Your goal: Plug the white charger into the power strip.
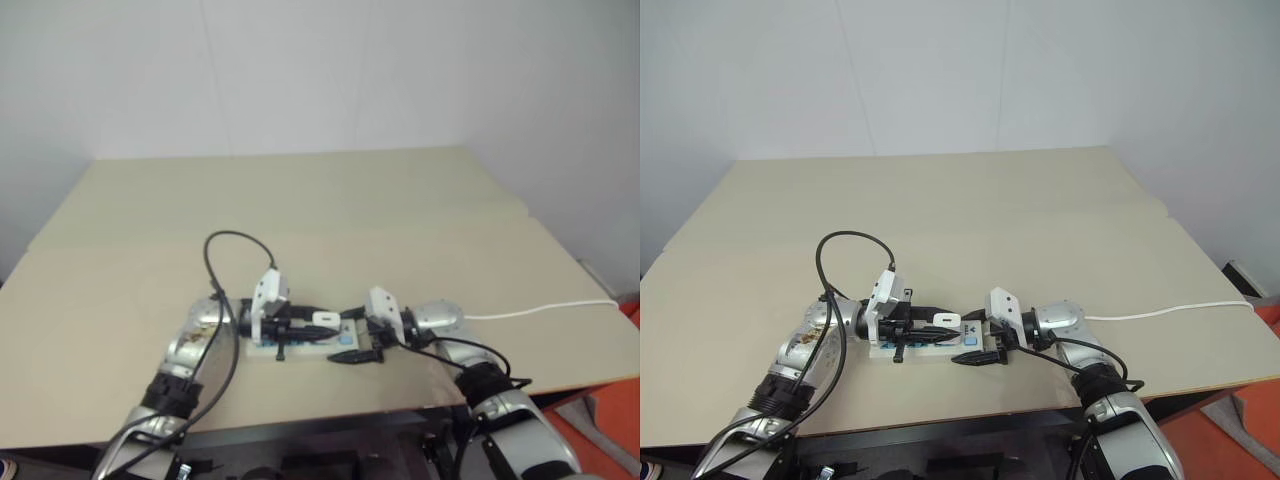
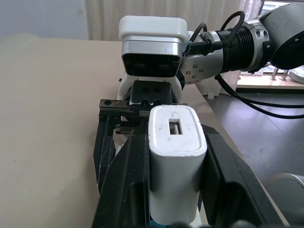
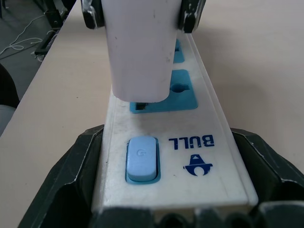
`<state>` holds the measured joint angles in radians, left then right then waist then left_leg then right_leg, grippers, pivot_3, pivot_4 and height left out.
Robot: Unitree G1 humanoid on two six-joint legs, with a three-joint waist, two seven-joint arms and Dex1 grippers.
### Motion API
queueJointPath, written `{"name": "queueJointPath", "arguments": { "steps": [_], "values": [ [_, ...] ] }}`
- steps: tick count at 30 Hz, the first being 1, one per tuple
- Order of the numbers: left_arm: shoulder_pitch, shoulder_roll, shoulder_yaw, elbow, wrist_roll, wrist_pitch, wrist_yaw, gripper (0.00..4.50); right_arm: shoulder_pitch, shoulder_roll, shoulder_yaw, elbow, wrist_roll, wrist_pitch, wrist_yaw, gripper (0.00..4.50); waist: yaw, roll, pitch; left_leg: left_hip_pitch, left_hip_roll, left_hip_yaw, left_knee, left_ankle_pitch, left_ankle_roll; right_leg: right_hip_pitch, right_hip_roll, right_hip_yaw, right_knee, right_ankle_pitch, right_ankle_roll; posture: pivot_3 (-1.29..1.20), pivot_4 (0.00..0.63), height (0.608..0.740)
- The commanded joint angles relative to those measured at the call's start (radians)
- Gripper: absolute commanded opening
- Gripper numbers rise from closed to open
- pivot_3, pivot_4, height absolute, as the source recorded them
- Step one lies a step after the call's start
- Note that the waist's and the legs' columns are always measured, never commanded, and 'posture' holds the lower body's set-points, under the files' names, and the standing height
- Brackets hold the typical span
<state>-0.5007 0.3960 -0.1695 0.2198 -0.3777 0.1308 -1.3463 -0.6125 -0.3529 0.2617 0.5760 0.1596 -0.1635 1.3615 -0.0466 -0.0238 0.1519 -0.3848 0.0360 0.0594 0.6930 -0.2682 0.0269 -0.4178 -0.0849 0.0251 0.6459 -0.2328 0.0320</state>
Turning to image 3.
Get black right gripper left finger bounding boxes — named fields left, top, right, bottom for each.
left=18, top=124, right=105, bottom=228

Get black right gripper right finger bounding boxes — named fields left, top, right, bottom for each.
left=229, top=127, right=304, bottom=208

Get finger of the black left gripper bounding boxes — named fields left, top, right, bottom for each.
left=80, top=0, right=106, bottom=30
left=177, top=0, right=204, bottom=34

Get white charger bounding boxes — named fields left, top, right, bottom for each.
left=99, top=0, right=181, bottom=103

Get white power strip blue sockets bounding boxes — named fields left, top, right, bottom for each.
left=91, top=33, right=258, bottom=216

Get grey rounded object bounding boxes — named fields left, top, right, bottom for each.
left=0, top=104, right=18, bottom=138

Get dark rounded seat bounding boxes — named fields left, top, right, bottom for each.
left=0, top=63, right=20, bottom=109

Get black wheeled metal frame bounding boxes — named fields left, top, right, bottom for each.
left=34, top=0, right=72, bottom=61

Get white floor cable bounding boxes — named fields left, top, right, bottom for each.
left=0, top=13, right=46, bottom=56

